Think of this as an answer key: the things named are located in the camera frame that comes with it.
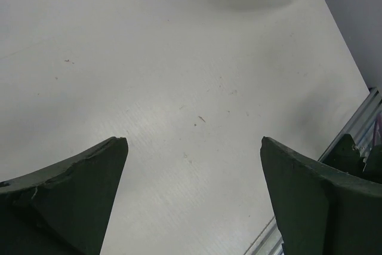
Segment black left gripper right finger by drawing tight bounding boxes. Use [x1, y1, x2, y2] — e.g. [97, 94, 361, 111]
[260, 136, 382, 255]

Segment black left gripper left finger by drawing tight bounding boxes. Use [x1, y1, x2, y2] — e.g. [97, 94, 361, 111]
[1, 137, 128, 254]

